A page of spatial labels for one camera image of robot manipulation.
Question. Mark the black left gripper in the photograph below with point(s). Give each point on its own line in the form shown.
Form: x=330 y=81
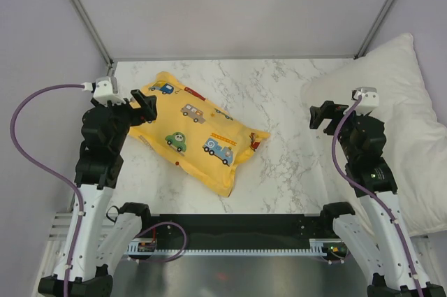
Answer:
x=147 y=103

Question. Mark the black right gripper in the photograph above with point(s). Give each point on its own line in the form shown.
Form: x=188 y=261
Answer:
x=328 y=110

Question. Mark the yellow cartoon-print pillowcase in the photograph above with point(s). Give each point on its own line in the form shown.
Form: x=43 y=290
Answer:
x=193 y=133

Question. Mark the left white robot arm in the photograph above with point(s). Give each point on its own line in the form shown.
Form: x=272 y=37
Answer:
x=89 y=260

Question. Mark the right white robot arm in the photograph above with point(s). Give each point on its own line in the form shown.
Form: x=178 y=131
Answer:
x=387 y=259

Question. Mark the large white pillow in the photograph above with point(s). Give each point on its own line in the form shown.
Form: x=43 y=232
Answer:
x=416 y=143

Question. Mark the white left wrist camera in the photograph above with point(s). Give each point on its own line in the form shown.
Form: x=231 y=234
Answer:
x=106 y=92

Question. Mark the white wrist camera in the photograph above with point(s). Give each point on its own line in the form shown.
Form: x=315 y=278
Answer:
x=106 y=92
x=366 y=100

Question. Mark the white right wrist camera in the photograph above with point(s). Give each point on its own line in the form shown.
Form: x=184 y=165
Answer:
x=366 y=100

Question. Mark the white slotted cable duct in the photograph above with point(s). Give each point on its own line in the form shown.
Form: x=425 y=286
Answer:
x=316 y=247

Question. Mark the right aluminium frame post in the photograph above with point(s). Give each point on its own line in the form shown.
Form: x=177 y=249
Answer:
x=375 y=28

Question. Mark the aluminium frame post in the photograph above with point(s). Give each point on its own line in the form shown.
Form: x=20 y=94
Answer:
x=82 y=13
x=375 y=28

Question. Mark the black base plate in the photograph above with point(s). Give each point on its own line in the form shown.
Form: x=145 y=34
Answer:
x=245 y=231

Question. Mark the left aluminium frame post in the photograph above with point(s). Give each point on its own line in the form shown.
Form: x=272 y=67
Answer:
x=82 y=13

